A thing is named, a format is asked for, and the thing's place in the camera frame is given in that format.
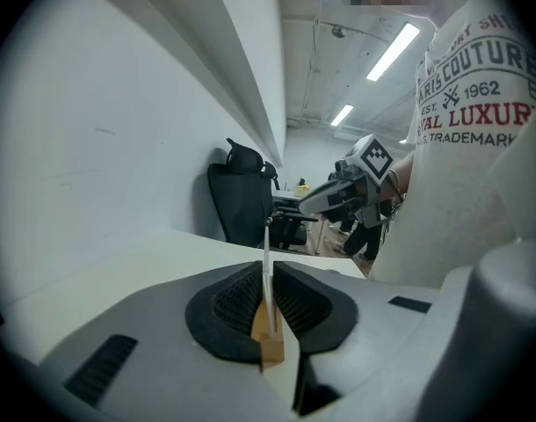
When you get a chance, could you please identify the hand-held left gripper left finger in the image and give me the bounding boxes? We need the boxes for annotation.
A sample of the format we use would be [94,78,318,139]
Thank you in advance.
[33,259,298,422]

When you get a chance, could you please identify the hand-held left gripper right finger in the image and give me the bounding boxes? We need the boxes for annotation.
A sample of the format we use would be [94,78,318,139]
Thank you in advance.
[272,259,443,422]

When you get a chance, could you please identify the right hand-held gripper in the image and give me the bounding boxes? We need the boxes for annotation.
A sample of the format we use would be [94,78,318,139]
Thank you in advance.
[298,134,395,229]

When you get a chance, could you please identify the thin white card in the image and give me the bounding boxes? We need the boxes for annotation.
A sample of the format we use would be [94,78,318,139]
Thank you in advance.
[263,216,279,338]

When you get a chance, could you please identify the wooden card holder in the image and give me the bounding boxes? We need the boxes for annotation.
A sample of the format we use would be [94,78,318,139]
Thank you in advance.
[250,295,286,369]

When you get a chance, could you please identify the person's right forearm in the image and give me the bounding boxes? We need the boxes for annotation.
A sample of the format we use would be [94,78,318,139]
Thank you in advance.
[380,150,416,204]

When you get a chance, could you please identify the background white desk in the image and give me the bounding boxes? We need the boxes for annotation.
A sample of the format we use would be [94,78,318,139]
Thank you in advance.
[271,188,322,220]

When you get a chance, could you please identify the person's dark trousers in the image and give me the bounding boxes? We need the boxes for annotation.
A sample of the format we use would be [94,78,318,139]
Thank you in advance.
[337,215,384,262]

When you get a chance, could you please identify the short ceiling light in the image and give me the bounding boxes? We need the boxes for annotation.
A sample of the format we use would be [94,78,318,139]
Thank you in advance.
[329,103,355,127]

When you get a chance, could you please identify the black mesh office chair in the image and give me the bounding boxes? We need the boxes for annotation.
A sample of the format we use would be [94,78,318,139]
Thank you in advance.
[206,137,311,252]

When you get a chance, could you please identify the person's white printed T-shirt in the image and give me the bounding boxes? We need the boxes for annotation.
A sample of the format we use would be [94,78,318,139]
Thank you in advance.
[369,0,536,290]

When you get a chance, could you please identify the long ceiling light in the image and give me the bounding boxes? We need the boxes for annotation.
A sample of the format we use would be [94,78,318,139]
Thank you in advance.
[366,21,422,83]

